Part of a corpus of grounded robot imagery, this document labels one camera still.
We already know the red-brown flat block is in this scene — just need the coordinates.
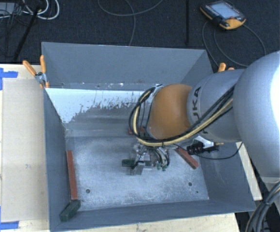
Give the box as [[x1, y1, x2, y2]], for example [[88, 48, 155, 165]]
[[66, 150, 79, 201], [174, 147, 200, 170], [127, 128, 145, 136]]

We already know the grey metal bin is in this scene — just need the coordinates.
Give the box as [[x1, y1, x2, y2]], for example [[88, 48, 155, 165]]
[[41, 42, 257, 232]]

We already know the dark green block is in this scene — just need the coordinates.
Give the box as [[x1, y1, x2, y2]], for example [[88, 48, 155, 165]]
[[121, 159, 137, 168], [59, 200, 82, 222]]

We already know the pale wood flat board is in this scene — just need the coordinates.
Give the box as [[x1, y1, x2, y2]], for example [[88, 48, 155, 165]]
[[0, 78, 49, 223]]

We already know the black cylinder on white bracket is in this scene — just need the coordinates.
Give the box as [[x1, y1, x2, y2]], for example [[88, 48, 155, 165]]
[[186, 136, 220, 157]]

